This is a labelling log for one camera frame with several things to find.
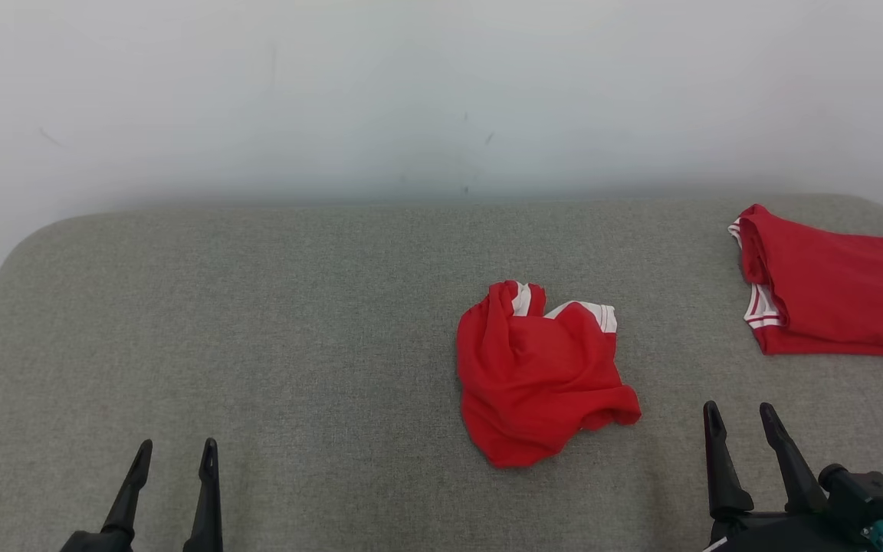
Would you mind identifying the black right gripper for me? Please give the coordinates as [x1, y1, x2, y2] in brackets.
[702, 400, 883, 552]

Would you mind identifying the red shorts white trim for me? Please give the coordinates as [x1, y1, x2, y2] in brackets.
[455, 280, 642, 469]

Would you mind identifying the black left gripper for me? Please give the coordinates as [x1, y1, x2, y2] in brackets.
[58, 438, 225, 552]

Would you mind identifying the red basketball jersey number 23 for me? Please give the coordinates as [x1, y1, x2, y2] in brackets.
[727, 203, 883, 361]

